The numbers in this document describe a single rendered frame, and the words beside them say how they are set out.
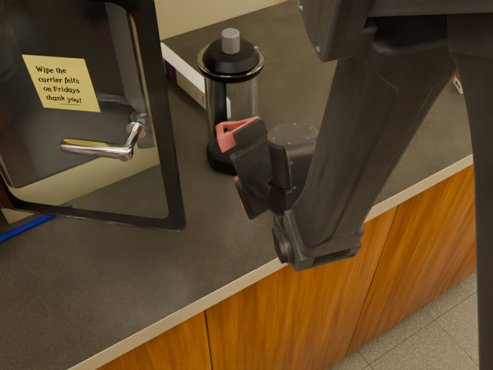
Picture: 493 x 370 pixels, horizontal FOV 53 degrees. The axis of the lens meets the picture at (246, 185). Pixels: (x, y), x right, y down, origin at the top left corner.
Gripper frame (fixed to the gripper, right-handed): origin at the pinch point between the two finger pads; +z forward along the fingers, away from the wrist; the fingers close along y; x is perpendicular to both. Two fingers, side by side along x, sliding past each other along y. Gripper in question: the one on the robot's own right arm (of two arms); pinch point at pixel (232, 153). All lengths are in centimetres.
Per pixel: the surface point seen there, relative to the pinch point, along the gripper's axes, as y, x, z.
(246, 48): 9.6, -11.5, 9.1
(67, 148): 13.6, 20.0, -1.4
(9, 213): -2.3, 33.4, 22.2
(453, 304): -120, -67, 22
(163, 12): 5, -17, 63
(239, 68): 8.4, -8.2, 6.6
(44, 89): 19.7, 18.6, 3.2
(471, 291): -121, -77, 22
